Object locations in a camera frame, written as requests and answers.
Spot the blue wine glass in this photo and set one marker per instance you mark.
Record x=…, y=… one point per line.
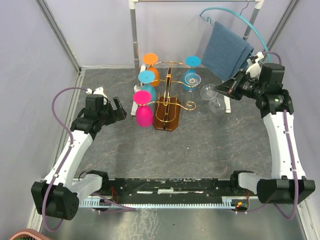
x=192, y=62
x=146, y=77

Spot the teal clothes hanger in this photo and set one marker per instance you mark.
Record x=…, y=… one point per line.
x=247, y=22

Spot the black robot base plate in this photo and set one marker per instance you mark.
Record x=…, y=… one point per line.
x=172, y=190

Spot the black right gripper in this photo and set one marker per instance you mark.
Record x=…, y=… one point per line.
x=232, y=93

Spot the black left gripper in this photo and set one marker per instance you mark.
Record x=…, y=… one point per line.
x=121, y=114

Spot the pink basket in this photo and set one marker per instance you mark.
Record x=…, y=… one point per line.
x=28, y=234

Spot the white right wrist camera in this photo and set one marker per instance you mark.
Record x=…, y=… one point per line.
x=254, y=68

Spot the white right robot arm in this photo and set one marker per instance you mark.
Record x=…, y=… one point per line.
x=288, y=183

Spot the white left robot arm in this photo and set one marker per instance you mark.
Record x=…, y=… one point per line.
x=57, y=195

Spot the white metal clothes rail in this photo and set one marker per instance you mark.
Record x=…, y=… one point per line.
x=132, y=8

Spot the gold wire wine glass rack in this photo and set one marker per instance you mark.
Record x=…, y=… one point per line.
x=167, y=108

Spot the light blue cable duct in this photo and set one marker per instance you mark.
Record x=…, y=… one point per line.
x=99, y=203

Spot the blue folded towel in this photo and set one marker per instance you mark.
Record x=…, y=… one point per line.
x=226, y=52

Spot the pink wine glass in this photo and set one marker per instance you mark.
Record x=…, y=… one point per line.
x=143, y=114

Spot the clear wine glass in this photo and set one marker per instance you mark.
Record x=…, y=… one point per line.
x=192, y=80
x=216, y=103

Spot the clear wine glass front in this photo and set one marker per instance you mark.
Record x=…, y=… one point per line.
x=216, y=103

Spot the orange wine glass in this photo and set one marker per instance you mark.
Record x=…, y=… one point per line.
x=151, y=59

